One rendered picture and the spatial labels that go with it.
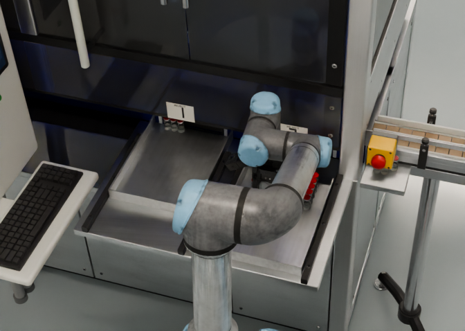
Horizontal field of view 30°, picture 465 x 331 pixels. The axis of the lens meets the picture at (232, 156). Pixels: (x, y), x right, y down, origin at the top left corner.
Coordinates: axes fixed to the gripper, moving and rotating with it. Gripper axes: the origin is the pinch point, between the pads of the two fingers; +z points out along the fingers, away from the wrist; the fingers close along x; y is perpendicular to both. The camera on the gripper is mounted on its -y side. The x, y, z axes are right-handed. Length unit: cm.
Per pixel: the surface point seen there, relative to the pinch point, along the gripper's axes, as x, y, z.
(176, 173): 6.2, -27.7, 5.3
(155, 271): 17, -47, 71
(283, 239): -9.3, 9.5, 5.3
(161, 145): 16.2, -36.7, 5.3
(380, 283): 52, 30, 92
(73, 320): 3, -76, 93
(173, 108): 17.5, -31.9, -9.5
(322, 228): -3.9, 18.8, 3.5
